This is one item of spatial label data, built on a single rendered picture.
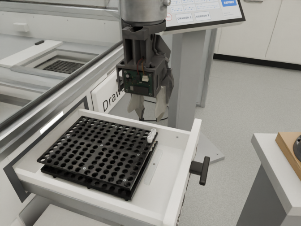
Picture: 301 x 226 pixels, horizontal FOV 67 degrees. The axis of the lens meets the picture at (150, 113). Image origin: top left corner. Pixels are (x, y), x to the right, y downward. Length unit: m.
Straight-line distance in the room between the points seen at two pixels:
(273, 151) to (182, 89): 0.84
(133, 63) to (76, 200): 0.29
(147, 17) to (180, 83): 1.13
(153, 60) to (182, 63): 1.02
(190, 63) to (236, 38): 1.97
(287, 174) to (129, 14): 0.60
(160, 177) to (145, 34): 0.33
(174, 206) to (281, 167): 0.44
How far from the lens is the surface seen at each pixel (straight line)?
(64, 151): 0.56
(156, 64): 0.39
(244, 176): 1.76
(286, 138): 0.83
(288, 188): 0.73
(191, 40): 1.40
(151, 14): 0.37
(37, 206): 0.66
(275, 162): 0.78
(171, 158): 0.60
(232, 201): 1.61
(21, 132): 0.53
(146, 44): 0.37
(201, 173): 0.47
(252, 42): 3.39
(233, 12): 1.43
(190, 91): 1.56
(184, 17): 1.25
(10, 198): 0.58
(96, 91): 0.70
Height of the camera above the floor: 1.27
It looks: 35 degrees down
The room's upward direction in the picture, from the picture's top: straight up
